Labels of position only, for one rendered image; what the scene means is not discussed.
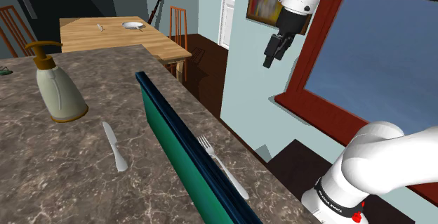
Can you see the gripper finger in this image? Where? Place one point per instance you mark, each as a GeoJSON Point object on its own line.
{"type": "Point", "coordinates": [270, 53]}
{"type": "Point", "coordinates": [284, 48]}

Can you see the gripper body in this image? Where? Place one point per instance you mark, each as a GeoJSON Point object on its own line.
{"type": "Point", "coordinates": [291, 23]}

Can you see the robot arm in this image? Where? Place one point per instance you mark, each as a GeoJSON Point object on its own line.
{"type": "Point", "coordinates": [376, 161]}

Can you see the white door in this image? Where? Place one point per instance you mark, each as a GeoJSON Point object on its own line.
{"type": "Point", "coordinates": [227, 11]}

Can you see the red framed window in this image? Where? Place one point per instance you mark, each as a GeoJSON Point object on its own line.
{"type": "Point", "coordinates": [376, 62]}

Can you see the orange wooden chair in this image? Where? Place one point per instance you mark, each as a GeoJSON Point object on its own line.
{"type": "Point", "coordinates": [178, 21]}
{"type": "Point", "coordinates": [13, 28]}

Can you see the silver fork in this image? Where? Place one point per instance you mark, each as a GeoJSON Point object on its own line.
{"type": "Point", "coordinates": [236, 185]}

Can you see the wooden dining table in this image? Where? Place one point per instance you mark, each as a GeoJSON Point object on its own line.
{"type": "Point", "coordinates": [102, 40]}

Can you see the silver table knife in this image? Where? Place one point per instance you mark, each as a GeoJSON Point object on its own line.
{"type": "Point", "coordinates": [119, 161]}

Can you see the beige soap dispenser brown pump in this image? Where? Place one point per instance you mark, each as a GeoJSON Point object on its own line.
{"type": "Point", "coordinates": [58, 93]}

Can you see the small green object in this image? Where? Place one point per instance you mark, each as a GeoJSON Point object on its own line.
{"type": "Point", "coordinates": [4, 72]}

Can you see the colourful wall picture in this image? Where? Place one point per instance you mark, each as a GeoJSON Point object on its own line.
{"type": "Point", "coordinates": [263, 0]}

